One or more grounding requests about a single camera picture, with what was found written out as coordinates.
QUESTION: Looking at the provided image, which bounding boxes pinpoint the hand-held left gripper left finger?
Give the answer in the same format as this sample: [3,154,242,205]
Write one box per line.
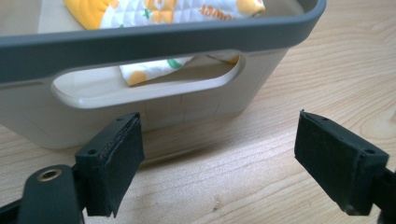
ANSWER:
[74,112,146,218]

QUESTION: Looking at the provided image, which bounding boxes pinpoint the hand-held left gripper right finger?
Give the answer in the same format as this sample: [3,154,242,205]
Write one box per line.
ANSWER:
[293,109,390,217]

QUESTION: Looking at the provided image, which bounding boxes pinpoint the beige plastic basket grey rim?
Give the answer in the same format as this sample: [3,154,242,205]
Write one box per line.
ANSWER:
[0,0,328,150]

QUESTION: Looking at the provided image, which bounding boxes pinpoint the yellow white snack packet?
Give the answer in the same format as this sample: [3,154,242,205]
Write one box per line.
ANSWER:
[62,0,266,87]

